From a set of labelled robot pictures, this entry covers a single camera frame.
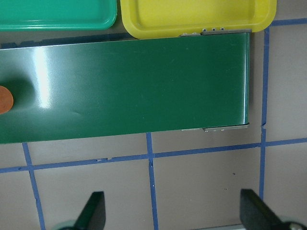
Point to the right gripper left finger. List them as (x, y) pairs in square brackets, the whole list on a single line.
[(93, 215)]

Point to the green conveyor belt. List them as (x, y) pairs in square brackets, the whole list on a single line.
[(125, 87)]

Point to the yellow tray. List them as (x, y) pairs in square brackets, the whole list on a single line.
[(147, 19)]

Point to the plain orange cylinder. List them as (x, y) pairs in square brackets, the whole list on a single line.
[(6, 100)]

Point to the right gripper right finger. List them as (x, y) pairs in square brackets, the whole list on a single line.
[(256, 215)]

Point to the green tray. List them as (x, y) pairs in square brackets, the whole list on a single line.
[(47, 15)]

